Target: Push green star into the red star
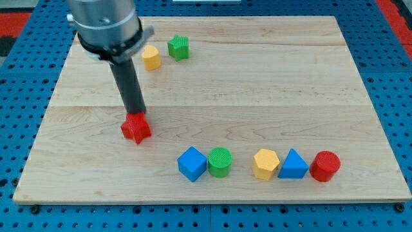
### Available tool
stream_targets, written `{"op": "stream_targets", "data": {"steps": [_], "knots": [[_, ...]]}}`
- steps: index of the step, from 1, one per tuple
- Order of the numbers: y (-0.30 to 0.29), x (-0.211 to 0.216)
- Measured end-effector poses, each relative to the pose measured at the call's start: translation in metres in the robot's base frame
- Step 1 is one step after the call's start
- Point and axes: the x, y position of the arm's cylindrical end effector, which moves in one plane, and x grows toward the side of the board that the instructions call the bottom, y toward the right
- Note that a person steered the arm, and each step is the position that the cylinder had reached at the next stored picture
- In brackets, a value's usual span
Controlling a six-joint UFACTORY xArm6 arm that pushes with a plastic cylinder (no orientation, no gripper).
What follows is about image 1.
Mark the yellow hexagon block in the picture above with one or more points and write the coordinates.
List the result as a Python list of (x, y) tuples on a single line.
[(264, 164)]

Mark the red cylinder block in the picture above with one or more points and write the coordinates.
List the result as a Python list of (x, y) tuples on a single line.
[(325, 165)]

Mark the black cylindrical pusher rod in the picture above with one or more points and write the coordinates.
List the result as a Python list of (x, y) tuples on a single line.
[(127, 83)]

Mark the red star block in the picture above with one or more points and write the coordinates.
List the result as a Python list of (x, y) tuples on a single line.
[(135, 127)]

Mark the green star block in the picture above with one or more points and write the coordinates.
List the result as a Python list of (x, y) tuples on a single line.
[(178, 47)]

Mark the blue triangle block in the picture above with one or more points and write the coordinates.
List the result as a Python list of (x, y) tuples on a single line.
[(294, 166)]

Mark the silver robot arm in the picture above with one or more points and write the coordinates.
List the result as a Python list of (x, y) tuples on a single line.
[(111, 31)]

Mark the blue cube block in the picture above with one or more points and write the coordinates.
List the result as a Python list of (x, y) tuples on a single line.
[(192, 164)]

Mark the light wooden board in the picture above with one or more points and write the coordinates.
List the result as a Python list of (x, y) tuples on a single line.
[(250, 83)]

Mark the yellow heart block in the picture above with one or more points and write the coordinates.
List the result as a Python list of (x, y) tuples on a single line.
[(151, 58)]

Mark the green cylinder block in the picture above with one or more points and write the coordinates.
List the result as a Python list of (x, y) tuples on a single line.
[(219, 162)]

